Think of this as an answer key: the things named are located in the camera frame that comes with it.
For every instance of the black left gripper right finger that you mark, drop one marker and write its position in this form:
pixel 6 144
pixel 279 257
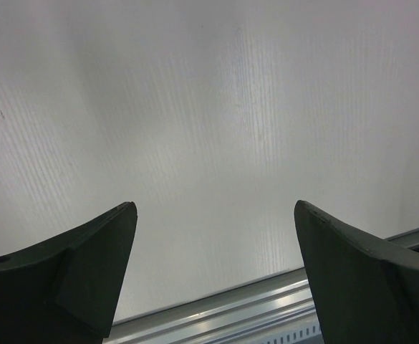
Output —
pixel 365 289

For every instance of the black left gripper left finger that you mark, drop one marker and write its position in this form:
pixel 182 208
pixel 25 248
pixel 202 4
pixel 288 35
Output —
pixel 66 288

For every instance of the perforated metal cable duct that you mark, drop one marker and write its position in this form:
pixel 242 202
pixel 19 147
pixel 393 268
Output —
pixel 310 333

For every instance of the aluminium front frame rail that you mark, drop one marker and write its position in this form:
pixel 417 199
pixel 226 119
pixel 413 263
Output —
pixel 227 287

